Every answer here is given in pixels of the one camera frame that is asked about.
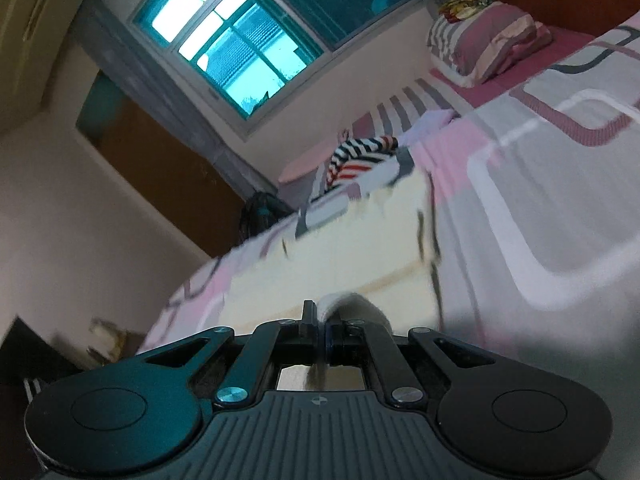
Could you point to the dark wooden nightstand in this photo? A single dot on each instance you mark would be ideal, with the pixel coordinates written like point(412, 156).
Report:
point(35, 355)

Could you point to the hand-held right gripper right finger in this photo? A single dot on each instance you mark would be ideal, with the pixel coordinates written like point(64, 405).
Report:
point(327, 345)

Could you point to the pink grey striped bed sheet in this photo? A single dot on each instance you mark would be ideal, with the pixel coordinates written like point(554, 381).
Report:
point(400, 105)

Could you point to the pink grey patterned blanket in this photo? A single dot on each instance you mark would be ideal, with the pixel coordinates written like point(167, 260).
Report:
point(540, 210)

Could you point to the cream knitted sweater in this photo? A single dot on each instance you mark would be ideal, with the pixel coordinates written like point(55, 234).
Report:
point(350, 255)

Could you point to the brown wooden door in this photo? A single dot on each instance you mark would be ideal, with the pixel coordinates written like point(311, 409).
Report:
point(165, 160)

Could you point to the pink grey striped pillow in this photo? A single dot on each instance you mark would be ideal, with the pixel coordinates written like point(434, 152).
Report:
point(487, 40)

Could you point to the black white striped cloth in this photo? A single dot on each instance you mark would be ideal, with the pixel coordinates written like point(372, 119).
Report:
point(360, 160)

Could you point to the black bag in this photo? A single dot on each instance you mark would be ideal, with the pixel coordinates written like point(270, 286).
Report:
point(262, 215)

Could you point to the window with white frame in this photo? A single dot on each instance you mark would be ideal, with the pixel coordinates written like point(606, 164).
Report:
point(270, 30)

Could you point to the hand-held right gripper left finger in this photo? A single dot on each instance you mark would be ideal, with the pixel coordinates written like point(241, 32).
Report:
point(310, 317)

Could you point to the beige object on nightstand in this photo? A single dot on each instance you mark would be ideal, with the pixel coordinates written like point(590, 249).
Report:
point(107, 335)

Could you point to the colourful item on pillow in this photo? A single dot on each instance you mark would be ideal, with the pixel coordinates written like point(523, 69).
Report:
point(465, 5)

